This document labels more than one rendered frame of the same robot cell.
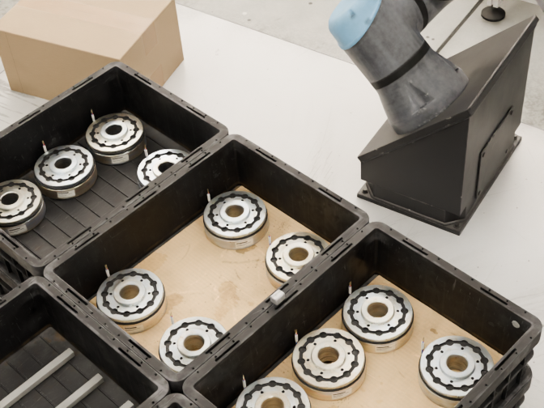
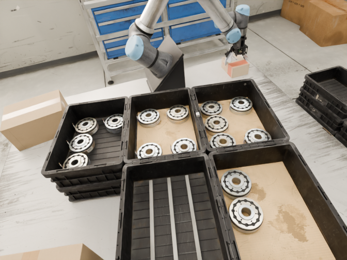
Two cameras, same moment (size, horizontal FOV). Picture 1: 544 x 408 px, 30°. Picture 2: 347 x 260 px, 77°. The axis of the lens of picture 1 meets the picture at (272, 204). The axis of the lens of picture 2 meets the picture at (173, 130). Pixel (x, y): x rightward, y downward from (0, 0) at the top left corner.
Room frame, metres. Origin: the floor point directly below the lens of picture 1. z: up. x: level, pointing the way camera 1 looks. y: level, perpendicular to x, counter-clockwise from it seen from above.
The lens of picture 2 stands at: (0.52, 0.56, 1.54)
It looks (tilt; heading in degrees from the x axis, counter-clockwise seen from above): 46 degrees down; 313
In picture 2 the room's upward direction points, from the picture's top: 9 degrees counter-clockwise
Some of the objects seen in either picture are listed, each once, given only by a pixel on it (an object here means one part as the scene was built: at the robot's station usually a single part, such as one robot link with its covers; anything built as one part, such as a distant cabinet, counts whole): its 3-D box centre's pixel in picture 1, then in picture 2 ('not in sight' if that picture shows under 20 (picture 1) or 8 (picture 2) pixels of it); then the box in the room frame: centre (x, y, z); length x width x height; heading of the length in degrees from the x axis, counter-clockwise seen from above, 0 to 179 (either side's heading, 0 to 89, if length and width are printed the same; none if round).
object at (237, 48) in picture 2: not in sight; (239, 44); (1.03, -0.70, 0.90); 0.09 x 0.08 x 0.12; 143
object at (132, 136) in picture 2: (212, 271); (163, 129); (1.00, 0.10, 0.87); 0.40 x 0.30 x 0.11; 132
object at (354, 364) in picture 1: (328, 358); (216, 123); (0.83, -0.06, 0.86); 0.10 x 0.10 x 0.01
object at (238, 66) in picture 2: not in sight; (234, 65); (1.06, -0.72, 0.74); 0.16 x 0.12 x 0.07; 143
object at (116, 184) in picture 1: (88, 181); (95, 139); (1.23, 0.30, 0.87); 0.40 x 0.30 x 0.11; 132
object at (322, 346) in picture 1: (328, 355); (216, 122); (0.83, -0.06, 0.86); 0.05 x 0.05 x 0.01
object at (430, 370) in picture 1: (456, 366); (240, 103); (0.80, -0.23, 0.86); 0.10 x 0.10 x 0.01
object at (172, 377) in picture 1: (209, 248); (162, 121); (1.00, 0.10, 0.92); 0.40 x 0.30 x 0.02; 132
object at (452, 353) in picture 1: (456, 363); (241, 102); (0.80, -0.23, 0.86); 0.05 x 0.05 x 0.01
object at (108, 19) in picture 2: not in sight; (131, 29); (2.51, -1.13, 0.60); 0.72 x 0.03 x 0.56; 53
